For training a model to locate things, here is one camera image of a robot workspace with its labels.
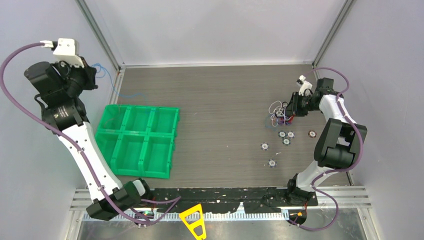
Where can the yellow triangular plastic piece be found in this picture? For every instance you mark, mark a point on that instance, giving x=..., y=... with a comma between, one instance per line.
x=193, y=219

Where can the blue poker chip near front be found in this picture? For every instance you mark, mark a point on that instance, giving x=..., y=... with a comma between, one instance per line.
x=272, y=163

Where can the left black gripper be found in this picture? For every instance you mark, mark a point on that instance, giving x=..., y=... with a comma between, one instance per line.
x=88, y=72

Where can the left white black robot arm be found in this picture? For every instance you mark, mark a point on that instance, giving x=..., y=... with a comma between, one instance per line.
x=59, y=86

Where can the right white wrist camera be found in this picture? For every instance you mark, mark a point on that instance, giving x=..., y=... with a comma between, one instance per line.
x=304, y=85

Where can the white slotted cable duct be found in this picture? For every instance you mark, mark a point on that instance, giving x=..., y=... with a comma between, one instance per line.
x=235, y=216

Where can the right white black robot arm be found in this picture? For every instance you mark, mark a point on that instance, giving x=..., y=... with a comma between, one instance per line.
x=338, y=146

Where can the blue white poker chip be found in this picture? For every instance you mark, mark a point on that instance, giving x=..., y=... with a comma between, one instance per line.
x=264, y=146

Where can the grey poker chip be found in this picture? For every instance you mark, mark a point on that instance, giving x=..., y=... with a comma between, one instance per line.
x=282, y=134

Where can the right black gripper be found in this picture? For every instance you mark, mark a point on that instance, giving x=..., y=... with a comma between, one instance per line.
x=293, y=106

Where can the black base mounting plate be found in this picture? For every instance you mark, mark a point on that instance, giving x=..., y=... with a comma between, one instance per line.
x=221, y=200

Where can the dark green poker chip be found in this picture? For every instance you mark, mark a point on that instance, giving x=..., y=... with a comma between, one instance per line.
x=286, y=141

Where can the green six-compartment tray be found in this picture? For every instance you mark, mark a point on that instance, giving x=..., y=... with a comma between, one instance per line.
x=137, y=140

